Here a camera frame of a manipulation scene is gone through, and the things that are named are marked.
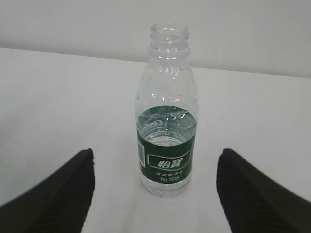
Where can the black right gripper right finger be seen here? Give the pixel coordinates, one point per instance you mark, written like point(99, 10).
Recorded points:
point(254, 203)

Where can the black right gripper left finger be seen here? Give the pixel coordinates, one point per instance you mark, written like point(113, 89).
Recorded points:
point(59, 204)

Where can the clear green-label water bottle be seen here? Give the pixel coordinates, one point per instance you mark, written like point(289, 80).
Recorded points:
point(166, 112)

